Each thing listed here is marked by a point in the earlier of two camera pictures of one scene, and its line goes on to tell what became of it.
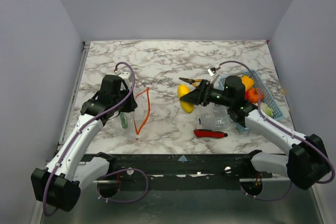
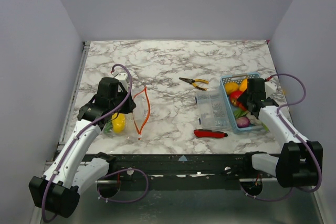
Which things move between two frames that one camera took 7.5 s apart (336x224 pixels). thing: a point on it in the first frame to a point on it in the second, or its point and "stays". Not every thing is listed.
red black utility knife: (205, 133) stays
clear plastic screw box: (214, 116) stays
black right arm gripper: (205, 93) to (247, 97)
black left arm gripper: (132, 106) stays
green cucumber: (124, 120) to (108, 127)
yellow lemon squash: (187, 106) to (119, 123)
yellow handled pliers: (191, 81) stays
